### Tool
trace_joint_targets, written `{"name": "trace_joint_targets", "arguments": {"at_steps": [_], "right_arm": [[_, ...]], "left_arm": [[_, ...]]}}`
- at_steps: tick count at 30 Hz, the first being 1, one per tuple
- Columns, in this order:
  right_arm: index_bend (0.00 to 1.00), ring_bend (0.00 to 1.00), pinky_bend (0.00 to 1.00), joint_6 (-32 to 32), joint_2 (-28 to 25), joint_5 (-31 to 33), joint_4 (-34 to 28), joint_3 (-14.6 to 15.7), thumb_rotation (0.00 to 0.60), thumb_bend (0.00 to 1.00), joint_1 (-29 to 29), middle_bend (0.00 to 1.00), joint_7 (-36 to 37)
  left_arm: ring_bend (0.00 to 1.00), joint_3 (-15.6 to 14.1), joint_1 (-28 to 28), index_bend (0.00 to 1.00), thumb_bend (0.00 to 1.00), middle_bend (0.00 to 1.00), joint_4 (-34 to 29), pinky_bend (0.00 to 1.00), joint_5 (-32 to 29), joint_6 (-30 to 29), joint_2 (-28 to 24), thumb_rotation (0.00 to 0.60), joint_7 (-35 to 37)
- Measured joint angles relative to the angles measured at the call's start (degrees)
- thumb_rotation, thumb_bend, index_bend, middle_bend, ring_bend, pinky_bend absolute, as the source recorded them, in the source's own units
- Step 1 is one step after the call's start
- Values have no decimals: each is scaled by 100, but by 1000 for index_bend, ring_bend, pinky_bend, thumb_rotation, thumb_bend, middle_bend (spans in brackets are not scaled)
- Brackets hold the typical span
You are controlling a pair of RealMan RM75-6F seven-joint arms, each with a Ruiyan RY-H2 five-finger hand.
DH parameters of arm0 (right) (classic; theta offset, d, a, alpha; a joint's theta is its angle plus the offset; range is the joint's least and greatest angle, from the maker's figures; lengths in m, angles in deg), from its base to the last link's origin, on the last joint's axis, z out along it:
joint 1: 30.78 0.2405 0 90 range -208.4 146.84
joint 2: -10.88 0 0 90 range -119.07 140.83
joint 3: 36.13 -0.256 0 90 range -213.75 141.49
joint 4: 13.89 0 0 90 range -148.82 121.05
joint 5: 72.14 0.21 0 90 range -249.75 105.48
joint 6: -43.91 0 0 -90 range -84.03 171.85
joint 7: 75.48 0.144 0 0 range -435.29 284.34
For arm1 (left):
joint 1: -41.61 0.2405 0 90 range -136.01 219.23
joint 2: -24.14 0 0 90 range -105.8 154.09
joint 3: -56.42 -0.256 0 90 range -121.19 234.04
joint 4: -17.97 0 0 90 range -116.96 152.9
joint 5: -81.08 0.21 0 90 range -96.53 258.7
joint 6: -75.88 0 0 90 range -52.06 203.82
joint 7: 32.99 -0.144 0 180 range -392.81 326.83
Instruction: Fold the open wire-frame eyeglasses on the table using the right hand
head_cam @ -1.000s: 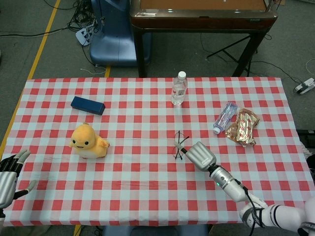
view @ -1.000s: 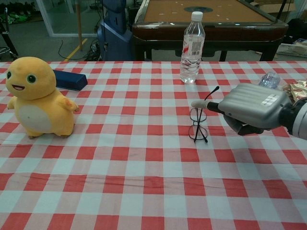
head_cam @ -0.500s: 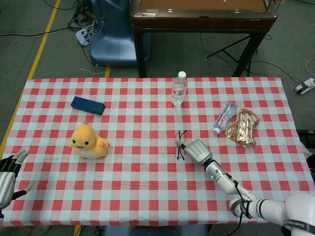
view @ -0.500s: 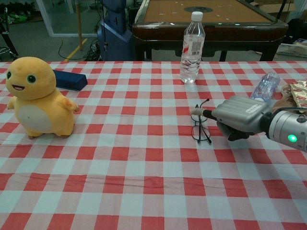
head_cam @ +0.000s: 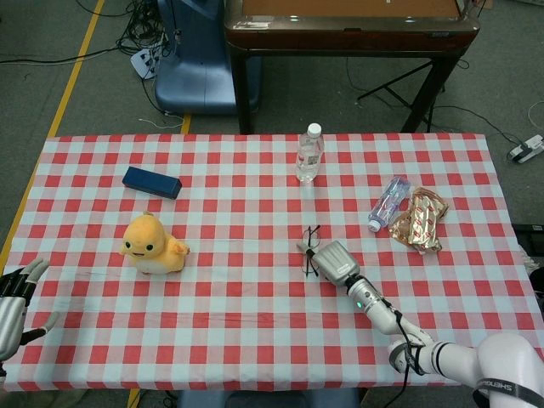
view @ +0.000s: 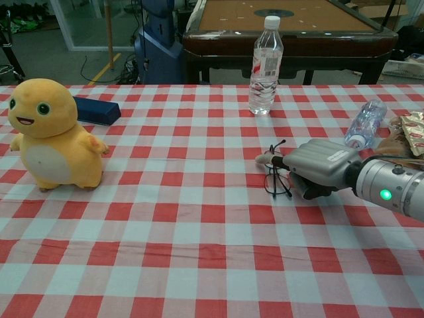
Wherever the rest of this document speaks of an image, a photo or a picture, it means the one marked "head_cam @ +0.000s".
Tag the gold foil snack packet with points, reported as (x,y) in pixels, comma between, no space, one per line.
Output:
(423,221)

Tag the yellow plush dinosaur toy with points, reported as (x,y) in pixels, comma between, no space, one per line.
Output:
(149,246)

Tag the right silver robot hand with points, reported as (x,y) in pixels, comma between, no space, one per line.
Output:
(338,263)

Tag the brown snack packet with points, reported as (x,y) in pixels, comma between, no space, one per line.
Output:
(399,229)

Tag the thin-framed eyeglasses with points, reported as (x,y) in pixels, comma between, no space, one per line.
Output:
(313,238)

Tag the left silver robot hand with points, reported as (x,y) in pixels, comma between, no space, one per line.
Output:
(10,310)

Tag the white power strip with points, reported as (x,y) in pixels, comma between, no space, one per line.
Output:
(527,149)
(146,61)

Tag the blue machine pedestal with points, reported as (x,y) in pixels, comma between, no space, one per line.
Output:
(195,81)

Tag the dark wooden mahjong table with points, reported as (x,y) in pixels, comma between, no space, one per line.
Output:
(340,38)

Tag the clear water bottle red label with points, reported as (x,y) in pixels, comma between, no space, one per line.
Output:
(309,157)

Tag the red white checked tablecloth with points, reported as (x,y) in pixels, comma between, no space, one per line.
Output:
(238,306)

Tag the dark blue glasses case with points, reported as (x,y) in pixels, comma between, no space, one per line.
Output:
(151,182)

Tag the clear water bottle without label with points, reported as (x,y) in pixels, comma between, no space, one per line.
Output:
(389,204)

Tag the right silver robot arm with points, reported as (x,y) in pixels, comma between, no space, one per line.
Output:
(450,357)

